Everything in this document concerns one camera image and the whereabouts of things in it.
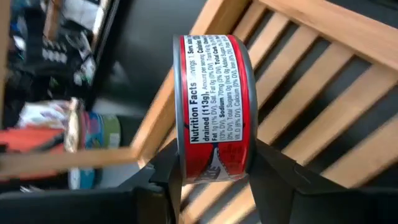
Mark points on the red background object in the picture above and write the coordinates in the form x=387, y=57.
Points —
x=28, y=138

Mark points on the green label tuna can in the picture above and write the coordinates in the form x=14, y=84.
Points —
x=112, y=132

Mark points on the teal label tuna can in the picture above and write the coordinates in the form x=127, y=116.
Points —
x=85, y=179

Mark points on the red label tuna can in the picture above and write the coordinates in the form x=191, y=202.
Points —
x=214, y=93

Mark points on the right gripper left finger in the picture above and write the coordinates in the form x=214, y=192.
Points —
x=155, y=205

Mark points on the wooden slatted shelf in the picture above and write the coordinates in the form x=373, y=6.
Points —
x=342, y=25

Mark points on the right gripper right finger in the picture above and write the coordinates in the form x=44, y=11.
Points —
x=280, y=199

